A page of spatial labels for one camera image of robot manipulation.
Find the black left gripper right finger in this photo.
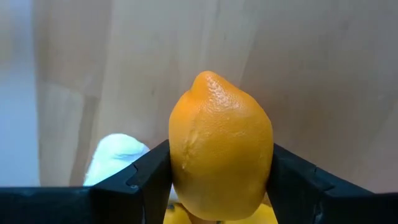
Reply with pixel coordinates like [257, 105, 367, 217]
[266, 143, 398, 224]

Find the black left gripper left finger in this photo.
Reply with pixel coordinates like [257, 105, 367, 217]
[0, 139, 173, 224]

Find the white garlic bulb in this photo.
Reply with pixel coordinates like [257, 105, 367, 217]
[83, 133, 152, 187]

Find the yellow lemon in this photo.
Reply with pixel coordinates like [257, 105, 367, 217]
[223, 203, 279, 224]
[163, 202, 192, 224]

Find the orange lemon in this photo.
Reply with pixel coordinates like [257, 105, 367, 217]
[169, 70, 274, 222]

